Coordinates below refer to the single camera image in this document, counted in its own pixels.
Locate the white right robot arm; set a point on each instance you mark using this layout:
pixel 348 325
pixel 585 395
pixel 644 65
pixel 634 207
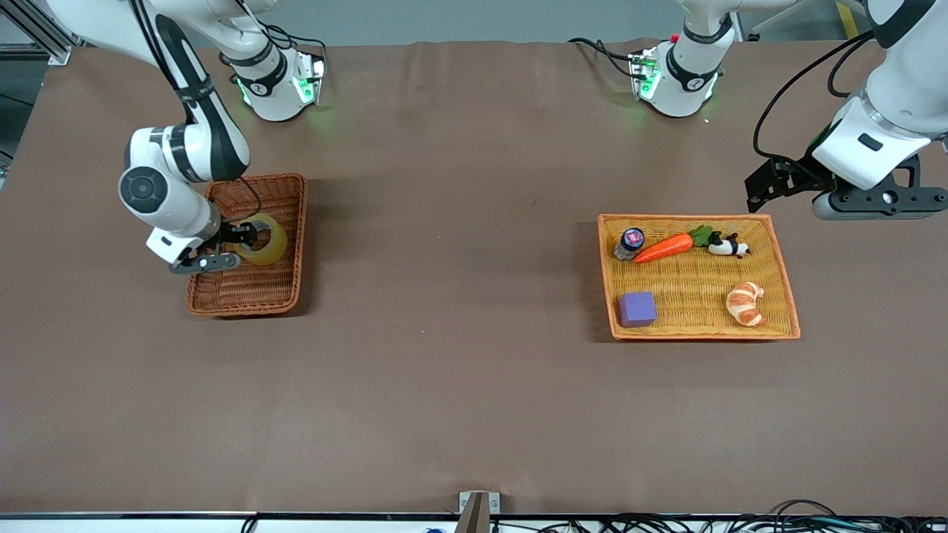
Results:
pixel 185 152

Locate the brown deep wicker basket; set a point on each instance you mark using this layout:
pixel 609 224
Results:
pixel 252 292

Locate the purple foam cube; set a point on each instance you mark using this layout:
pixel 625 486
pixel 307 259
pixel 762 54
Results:
pixel 638 309

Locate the black white panda toy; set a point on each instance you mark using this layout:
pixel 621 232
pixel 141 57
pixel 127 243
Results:
pixel 727 246

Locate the orange flat wicker basket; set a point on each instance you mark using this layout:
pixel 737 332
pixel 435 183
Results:
pixel 696 329

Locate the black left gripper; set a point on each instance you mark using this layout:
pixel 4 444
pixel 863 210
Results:
pixel 799 178

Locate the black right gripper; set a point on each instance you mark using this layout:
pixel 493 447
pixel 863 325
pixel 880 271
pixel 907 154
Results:
pixel 232 234

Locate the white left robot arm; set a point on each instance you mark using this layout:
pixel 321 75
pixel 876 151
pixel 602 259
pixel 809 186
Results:
pixel 896 96

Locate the orange toy carrot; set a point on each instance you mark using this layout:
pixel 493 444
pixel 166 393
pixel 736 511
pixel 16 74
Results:
pixel 666 248

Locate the metal table edge bracket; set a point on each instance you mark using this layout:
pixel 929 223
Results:
pixel 479 511

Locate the small dark bottle purple cap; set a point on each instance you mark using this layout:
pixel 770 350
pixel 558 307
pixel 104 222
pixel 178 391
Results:
pixel 630 242

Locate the yellowish packing tape roll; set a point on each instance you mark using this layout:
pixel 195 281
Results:
pixel 274 244

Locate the brown table cover sheet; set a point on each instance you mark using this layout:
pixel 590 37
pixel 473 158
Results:
pixel 474 370

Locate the toy croissant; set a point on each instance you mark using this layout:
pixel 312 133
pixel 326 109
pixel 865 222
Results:
pixel 744 302

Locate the aluminium frame profile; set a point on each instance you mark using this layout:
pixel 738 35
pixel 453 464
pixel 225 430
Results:
pixel 55 53

